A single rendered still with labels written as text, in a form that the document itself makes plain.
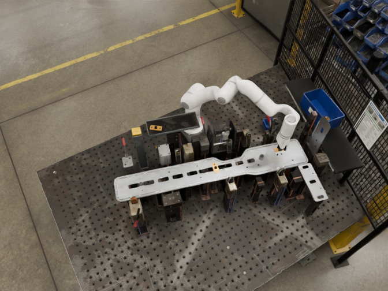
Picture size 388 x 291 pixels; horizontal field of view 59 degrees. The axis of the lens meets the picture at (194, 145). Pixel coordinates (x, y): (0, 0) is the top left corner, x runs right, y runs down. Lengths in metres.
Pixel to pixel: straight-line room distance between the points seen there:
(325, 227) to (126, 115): 2.46
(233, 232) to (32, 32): 4.11
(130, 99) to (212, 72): 1.10
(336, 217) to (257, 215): 0.59
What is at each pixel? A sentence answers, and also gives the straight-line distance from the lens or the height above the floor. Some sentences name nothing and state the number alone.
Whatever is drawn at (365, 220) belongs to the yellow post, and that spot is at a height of 0.64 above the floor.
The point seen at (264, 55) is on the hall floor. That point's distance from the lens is 4.81.
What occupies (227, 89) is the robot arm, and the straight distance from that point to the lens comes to 2.26.
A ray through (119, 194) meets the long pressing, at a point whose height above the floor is 1.00.
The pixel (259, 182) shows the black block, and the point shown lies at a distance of 2.42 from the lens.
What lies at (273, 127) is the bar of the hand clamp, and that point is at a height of 1.14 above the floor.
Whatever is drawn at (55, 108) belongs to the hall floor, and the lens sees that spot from 4.34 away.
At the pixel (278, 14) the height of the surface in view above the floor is 0.47.
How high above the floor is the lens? 3.08
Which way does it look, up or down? 56 degrees down
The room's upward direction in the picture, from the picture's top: 1 degrees clockwise
